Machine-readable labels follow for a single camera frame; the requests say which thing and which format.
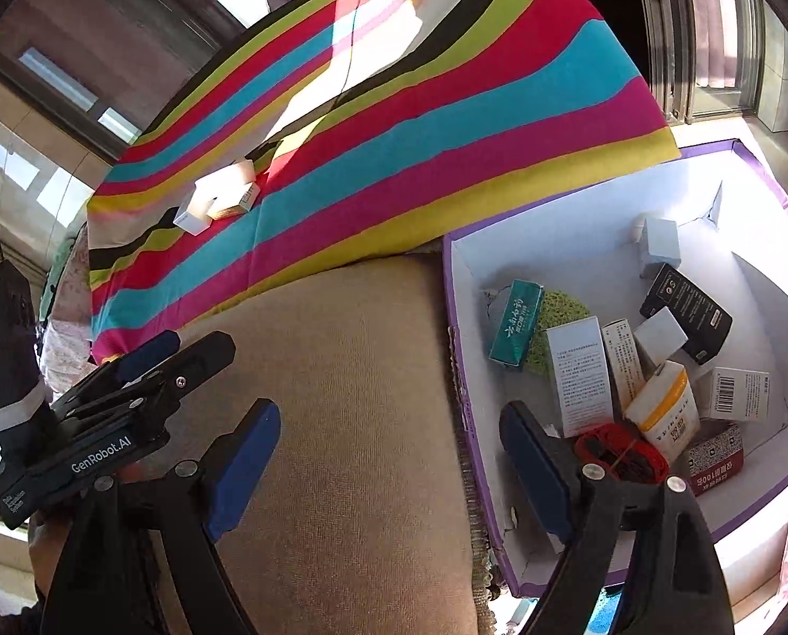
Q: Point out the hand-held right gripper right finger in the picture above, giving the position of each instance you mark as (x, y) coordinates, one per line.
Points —
(539, 469)

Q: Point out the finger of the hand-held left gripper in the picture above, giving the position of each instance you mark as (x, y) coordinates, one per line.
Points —
(149, 350)
(202, 354)

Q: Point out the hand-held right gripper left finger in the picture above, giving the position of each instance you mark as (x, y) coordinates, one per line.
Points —
(248, 463)

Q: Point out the large white blue medicine box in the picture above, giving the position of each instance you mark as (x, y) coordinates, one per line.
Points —
(579, 377)

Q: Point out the narrow white box orange end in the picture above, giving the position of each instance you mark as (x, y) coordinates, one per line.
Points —
(622, 364)

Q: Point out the teal box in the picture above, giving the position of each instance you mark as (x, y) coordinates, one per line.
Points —
(516, 324)

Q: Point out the green sponge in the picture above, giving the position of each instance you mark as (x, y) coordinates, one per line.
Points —
(562, 317)

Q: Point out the red printed packet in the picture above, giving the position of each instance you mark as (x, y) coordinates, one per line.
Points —
(714, 460)

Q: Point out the plain white box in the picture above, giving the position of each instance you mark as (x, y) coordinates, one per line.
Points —
(659, 337)

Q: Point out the black box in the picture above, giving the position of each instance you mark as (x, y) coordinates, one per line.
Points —
(688, 314)

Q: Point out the white storage box purple rim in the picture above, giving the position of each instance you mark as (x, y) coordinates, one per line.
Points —
(532, 238)

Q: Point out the grey white box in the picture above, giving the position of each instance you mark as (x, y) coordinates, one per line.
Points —
(659, 245)

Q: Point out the person's left forearm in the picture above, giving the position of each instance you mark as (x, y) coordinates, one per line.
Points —
(7, 357)

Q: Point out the person's left hand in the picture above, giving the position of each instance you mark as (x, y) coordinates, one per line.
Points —
(42, 542)

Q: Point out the floral cloth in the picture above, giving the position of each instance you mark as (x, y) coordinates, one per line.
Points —
(66, 337)

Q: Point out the red round object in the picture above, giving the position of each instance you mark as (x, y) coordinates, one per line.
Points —
(622, 453)

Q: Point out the green cloth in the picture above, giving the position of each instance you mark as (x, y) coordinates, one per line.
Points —
(61, 256)

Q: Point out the beige sofa cushion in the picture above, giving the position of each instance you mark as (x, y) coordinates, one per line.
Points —
(367, 410)

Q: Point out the small gold white box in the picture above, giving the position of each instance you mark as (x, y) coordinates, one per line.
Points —
(235, 204)

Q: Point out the long white box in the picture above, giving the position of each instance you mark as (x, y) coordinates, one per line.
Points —
(218, 185)

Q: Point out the white box with barcode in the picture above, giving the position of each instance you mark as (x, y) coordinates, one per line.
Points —
(738, 393)

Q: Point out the striped colourful blanket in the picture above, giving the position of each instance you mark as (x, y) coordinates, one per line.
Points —
(433, 112)

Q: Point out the window frame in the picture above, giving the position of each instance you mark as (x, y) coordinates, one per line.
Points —
(658, 33)

